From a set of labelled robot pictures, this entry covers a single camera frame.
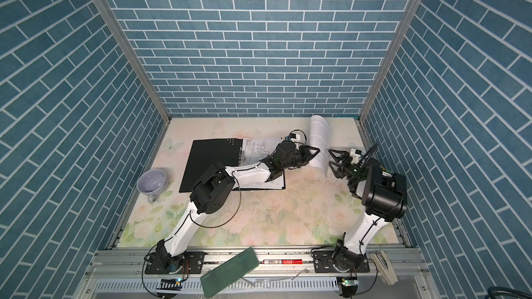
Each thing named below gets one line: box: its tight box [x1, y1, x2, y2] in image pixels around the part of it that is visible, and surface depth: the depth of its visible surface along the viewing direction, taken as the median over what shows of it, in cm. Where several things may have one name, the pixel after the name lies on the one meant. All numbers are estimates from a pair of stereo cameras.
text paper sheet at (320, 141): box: [308, 114, 332, 174], surface depth 96 cm
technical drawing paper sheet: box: [240, 137, 283, 167], surface depth 110 cm
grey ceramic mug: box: [136, 168, 169, 203], surface depth 90 cm
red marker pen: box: [261, 258, 305, 265], surface depth 75 cm
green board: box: [200, 247, 260, 299], surface depth 73 cm
